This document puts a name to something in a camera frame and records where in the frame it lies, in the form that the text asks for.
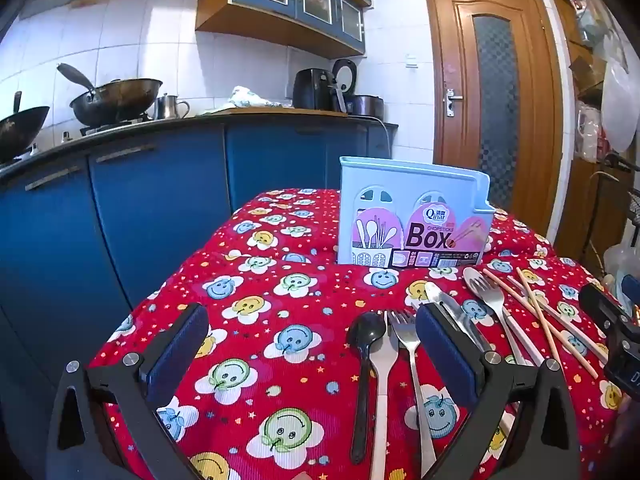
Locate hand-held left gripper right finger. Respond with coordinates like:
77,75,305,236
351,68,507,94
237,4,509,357
415,304,583,480

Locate steel knife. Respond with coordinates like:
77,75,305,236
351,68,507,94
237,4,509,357
424,281,493,356

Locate wooden door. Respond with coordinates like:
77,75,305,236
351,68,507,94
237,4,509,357
422,0,563,221

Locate white power cable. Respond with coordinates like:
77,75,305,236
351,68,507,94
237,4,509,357
382,119,399,161

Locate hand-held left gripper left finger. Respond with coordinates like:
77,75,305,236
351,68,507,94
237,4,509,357
45,304,211,480

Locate blue kitchen counter cabinets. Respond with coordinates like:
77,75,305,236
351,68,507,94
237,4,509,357
0,109,398,441

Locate white printed cloth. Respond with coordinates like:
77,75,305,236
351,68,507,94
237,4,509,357
230,86,283,110

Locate glass door wall cabinet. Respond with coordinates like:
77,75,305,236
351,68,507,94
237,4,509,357
195,0,373,58

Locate steel fork white handle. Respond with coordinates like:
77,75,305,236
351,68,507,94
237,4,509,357
475,277,546,366

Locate small black wok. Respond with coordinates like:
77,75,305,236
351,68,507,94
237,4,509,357
0,91,51,166

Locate black rice cooker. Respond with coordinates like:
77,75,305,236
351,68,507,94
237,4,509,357
332,58,385,117

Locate steel kettle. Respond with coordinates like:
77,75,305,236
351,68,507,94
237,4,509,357
154,94,191,121

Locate black air fryer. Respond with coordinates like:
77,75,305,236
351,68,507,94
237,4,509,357
292,68,341,111

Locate black spoon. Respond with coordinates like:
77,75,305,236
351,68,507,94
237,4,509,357
346,311,388,465

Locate wooden chopstick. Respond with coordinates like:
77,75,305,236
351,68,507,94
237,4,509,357
516,266,564,367
483,269,599,379

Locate white plastic fork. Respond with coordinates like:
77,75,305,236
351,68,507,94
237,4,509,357
370,310,401,480

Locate gas stove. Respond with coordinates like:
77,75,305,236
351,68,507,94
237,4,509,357
80,112,152,137

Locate light blue utensil box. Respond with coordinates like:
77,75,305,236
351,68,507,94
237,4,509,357
337,156,495,268

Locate red smiley flower tablecloth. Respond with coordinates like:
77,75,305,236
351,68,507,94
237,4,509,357
87,187,631,480

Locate wooden storage shelf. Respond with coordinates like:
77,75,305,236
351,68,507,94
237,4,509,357
552,0,640,271

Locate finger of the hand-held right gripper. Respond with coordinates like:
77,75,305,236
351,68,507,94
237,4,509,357
579,284,630,341

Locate white plastic bag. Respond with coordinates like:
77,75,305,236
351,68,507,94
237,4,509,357
600,30,640,153

